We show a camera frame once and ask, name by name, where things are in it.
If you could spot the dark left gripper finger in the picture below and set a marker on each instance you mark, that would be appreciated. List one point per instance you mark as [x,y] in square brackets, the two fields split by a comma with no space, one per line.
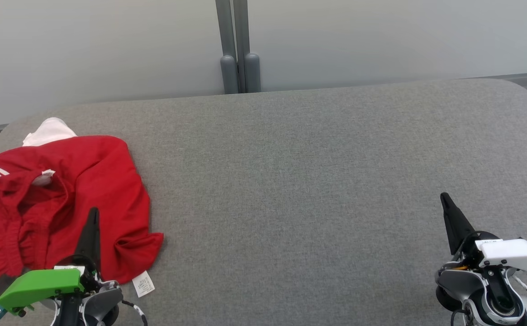
[90,240]

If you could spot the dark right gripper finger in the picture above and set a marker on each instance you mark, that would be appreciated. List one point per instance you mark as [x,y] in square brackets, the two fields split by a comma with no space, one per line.
[457,224]

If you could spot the red jersey with white sleeves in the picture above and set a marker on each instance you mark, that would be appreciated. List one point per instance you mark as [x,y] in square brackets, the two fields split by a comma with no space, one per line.
[105,181]

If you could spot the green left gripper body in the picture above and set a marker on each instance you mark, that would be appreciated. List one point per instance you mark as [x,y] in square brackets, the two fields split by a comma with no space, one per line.
[41,283]

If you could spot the grey partition post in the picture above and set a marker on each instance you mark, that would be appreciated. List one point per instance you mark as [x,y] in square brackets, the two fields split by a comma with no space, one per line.
[252,72]
[229,72]

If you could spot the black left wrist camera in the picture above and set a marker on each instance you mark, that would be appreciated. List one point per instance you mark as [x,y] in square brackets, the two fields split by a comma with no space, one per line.
[1,285]

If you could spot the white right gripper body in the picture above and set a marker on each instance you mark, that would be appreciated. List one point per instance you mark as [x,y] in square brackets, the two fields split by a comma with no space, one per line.
[512,253]

